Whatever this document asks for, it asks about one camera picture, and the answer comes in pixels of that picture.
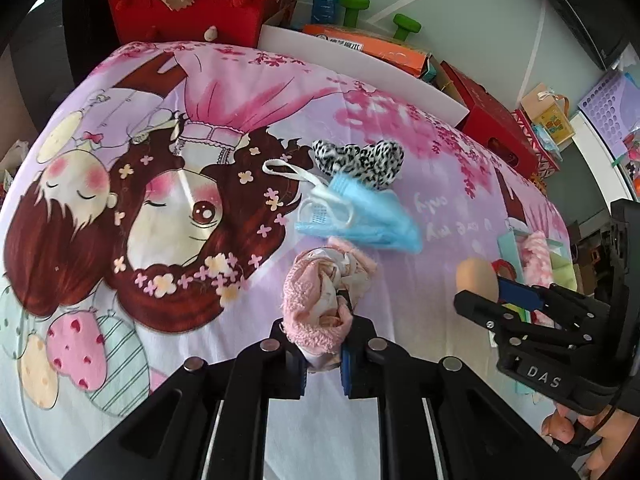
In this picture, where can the orange cardboard box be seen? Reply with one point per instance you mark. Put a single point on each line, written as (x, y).
(394, 52)

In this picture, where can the beige makeup sponge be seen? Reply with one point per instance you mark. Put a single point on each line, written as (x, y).
(477, 275)

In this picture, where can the red patterned tin box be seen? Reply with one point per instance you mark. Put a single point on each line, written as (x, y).
(546, 163)

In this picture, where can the blue wipes pack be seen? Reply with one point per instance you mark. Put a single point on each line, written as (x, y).
(546, 141)

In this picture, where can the pink floral cloth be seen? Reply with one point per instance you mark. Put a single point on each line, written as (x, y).
(320, 294)

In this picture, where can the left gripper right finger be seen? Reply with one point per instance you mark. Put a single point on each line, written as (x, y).
(439, 420)

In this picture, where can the red gift box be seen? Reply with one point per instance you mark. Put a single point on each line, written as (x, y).
(488, 122)

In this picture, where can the green dumbbell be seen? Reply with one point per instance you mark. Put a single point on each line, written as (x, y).
(351, 11)
(405, 26)

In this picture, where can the yellow children toy case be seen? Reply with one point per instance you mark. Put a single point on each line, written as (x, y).
(549, 109)

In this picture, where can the cartoon print bed sheet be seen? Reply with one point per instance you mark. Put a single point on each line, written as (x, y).
(155, 218)

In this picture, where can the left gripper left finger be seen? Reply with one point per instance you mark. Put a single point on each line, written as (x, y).
(206, 421)

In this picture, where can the leopard print scrunchie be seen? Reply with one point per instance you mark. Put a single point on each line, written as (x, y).
(362, 159)

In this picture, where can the pink white zigzag cloth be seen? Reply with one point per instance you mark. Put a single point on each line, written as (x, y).
(536, 261)

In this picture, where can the green microfiber cloth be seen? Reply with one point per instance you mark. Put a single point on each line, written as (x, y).
(563, 273)

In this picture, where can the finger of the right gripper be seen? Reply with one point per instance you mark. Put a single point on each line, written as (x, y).
(504, 323)
(530, 298)

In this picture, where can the right hand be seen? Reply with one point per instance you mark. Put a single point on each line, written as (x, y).
(610, 430)

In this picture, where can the blue liquid bottle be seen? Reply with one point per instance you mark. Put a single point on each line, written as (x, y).
(324, 11)

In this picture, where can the red tape roll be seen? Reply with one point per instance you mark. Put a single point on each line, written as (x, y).
(504, 269)

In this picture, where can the white headboard panel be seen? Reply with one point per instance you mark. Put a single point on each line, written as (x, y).
(366, 68)

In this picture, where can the teal shallow tray box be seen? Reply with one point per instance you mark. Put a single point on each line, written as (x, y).
(510, 249)

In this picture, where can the red felt handbag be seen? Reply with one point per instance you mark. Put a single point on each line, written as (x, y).
(200, 0)

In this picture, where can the purple perforated basket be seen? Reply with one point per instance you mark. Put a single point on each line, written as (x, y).
(612, 107)

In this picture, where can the blue face mask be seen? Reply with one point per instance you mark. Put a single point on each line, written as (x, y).
(345, 208)

